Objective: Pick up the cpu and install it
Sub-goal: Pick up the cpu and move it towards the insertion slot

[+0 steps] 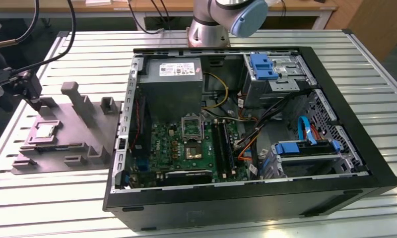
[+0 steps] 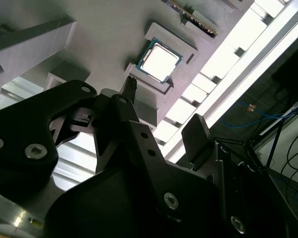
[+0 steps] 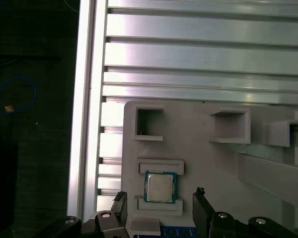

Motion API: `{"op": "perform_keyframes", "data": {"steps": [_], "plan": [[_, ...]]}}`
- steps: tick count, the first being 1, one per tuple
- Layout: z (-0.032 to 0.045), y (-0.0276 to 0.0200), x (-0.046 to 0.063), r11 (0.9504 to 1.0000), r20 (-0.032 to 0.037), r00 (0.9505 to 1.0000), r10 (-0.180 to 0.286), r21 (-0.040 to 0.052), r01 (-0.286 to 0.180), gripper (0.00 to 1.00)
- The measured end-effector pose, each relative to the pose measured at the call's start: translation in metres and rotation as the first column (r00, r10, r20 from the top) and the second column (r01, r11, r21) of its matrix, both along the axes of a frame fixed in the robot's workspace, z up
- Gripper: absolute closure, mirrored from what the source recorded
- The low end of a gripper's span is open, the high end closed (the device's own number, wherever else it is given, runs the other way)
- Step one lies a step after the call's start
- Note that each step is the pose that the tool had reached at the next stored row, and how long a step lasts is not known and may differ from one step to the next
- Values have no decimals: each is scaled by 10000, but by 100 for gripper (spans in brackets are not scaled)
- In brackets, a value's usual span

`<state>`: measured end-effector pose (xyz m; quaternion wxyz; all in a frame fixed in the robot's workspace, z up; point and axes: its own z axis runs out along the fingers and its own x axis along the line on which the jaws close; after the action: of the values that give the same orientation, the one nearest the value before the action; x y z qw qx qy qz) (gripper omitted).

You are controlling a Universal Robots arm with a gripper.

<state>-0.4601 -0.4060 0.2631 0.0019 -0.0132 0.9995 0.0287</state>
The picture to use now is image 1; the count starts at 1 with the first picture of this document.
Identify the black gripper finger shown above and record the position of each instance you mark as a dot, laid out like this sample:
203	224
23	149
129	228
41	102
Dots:
34	99

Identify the silver CPU green edge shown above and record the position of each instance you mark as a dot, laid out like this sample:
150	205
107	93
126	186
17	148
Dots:
45	131

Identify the CPU socket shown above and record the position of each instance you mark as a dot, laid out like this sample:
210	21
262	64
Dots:
193	151

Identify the grey plastic parts rack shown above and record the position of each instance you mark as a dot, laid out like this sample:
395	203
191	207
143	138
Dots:
75	138

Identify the wooden desk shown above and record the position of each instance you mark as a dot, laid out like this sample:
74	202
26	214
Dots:
102	10

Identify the white cardboard box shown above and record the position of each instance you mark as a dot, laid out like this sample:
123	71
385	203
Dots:
98	2

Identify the grey power supply unit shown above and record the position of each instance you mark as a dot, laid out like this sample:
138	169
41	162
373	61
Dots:
171	96

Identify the green motherboard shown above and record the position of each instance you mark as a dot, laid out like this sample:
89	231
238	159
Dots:
165	131

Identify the blue motherboard connector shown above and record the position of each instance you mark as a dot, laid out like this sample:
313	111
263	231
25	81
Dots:
142	165

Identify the blue VGA port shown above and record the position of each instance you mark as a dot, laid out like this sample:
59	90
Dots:
126	179

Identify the black graphics card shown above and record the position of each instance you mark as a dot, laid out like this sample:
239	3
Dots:
187	174

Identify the black RAM slot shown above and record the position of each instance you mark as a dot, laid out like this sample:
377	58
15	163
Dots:
219	148
227	146

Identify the black PC case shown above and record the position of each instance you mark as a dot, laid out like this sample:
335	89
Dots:
218	210

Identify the metal optical drive cage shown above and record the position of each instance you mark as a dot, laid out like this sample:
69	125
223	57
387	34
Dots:
283	85

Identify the blue disk carrier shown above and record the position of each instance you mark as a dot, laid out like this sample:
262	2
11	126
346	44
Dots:
289	148

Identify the metal disk cage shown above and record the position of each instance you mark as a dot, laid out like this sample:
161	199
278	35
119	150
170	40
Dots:
345	161

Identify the wooden cabinet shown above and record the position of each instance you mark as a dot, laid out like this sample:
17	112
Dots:
373	24

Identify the blue plastic drive bracket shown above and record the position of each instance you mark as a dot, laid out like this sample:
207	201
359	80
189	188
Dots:
262	67

